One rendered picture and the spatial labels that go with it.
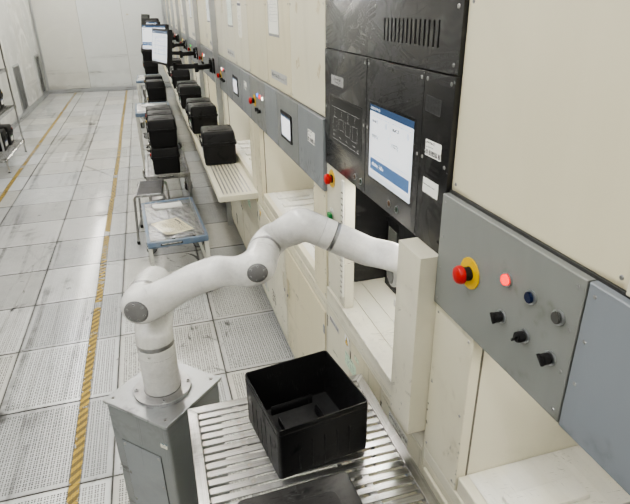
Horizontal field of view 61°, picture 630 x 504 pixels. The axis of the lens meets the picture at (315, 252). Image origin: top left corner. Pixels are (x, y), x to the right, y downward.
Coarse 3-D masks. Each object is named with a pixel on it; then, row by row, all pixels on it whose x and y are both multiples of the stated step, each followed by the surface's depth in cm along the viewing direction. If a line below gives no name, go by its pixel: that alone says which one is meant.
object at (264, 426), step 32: (320, 352) 172; (256, 384) 165; (288, 384) 171; (320, 384) 177; (352, 384) 157; (256, 416) 158; (288, 416) 168; (320, 416) 166; (352, 416) 149; (288, 448) 143; (320, 448) 149; (352, 448) 154
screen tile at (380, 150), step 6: (372, 120) 153; (378, 120) 149; (384, 120) 145; (372, 126) 154; (378, 126) 150; (378, 132) 150; (384, 132) 146; (384, 138) 147; (372, 144) 156; (378, 144) 152; (384, 144) 148; (372, 150) 156; (378, 150) 152; (384, 150) 148; (378, 156) 153; (384, 156) 149
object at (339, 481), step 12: (312, 480) 134; (324, 480) 134; (336, 480) 134; (348, 480) 134; (276, 492) 131; (288, 492) 131; (300, 492) 131; (312, 492) 131; (324, 492) 131; (336, 492) 131; (348, 492) 131
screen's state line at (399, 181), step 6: (372, 162) 158; (378, 162) 153; (372, 168) 158; (378, 168) 154; (384, 168) 150; (384, 174) 150; (390, 174) 146; (396, 174) 143; (390, 180) 147; (396, 180) 143; (402, 180) 140; (402, 186) 140
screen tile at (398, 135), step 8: (392, 128) 141; (400, 128) 137; (392, 136) 142; (400, 136) 137; (400, 144) 138; (408, 144) 134; (392, 152) 143; (408, 152) 134; (392, 160) 144; (400, 160) 139; (408, 160) 135; (400, 168) 140; (408, 168) 135
